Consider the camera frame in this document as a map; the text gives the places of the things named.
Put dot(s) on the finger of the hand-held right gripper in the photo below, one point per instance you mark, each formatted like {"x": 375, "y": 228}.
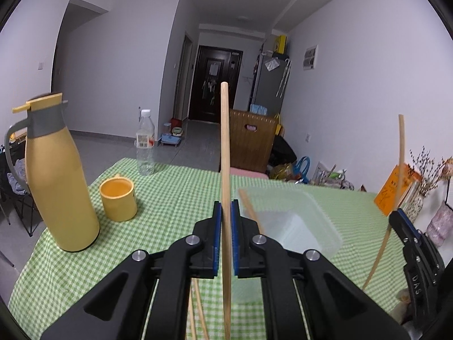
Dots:
{"x": 410, "y": 221}
{"x": 401, "y": 228}

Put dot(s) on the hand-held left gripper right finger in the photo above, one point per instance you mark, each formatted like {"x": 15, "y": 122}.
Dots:
{"x": 235, "y": 241}

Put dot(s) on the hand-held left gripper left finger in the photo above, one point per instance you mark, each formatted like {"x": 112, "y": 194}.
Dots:
{"x": 217, "y": 241}

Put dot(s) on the wooden chopstick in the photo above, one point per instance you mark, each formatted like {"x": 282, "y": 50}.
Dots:
{"x": 249, "y": 209}
{"x": 225, "y": 148}
{"x": 202, "y": 315}
{"x": 401, "y": 156}
{"x": 193, "y": 311}

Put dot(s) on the clear plastic container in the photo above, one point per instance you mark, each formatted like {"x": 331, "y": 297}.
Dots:
{"x": 300, "y": 219}

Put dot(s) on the speckled vase with dried flowers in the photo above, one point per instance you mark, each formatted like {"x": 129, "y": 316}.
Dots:
{"x": 417, "y": 205}

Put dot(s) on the pink vase with dried flowers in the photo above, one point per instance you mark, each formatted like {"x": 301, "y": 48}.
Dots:
{"x": 440, "y": 223}

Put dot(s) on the orange book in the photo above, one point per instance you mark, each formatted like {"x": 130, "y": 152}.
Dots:
{"x": 389, "y": 191}

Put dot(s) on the green checked tablecloth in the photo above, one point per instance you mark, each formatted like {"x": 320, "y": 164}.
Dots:
{"x": 170, "y": 198}

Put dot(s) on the pink seat cushion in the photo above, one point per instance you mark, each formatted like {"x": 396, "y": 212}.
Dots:
{"x": 249, "y": 174}

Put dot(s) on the yellow snack bags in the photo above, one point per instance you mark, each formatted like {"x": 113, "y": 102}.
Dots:
{"x": 283, "y": 173}

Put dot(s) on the black bag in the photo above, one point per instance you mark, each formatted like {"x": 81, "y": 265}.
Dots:
{"x": 283, "y": 150}

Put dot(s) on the yellow cup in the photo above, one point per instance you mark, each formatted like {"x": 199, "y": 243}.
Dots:
{"x": 118, "y": 202}

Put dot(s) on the clear water bottle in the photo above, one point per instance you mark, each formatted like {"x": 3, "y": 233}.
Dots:
{"x": 145, "y": 148}

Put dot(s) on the yellow bag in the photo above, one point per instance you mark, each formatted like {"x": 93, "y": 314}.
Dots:
{"x": 279, "y": 125}

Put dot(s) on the red box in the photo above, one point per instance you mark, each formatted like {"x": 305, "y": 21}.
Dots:
{"x": 177, "y": 122}

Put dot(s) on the blue packet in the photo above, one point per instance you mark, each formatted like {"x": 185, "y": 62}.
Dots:
{"x": 258, "y": 109}

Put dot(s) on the grey refrigerator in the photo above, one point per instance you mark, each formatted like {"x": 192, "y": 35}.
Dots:
{"x": 265, "y": 88}

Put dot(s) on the dark entrance door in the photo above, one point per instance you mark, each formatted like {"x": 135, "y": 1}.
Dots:
{"x": 198, "y": 78}

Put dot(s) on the yellow thermos jug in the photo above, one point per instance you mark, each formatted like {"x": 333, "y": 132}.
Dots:
{"x": 60, "y": 191}

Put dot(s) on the white folded umbrella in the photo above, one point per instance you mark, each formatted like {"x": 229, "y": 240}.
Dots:
{"x": 284, "y": 78}

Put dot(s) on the black folding chair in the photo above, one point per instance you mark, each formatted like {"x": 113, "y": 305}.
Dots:
{"x": 21, "y": 212}

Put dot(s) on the yellow box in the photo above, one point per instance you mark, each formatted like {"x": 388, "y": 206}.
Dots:
{"x": 281, "y": 44}

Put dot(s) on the pile of clothes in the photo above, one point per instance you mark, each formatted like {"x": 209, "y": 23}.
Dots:
{"x": 17, "y": 180}

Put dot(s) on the white wall panel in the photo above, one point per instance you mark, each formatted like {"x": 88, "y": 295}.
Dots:
{"x": 310, "y": 57}

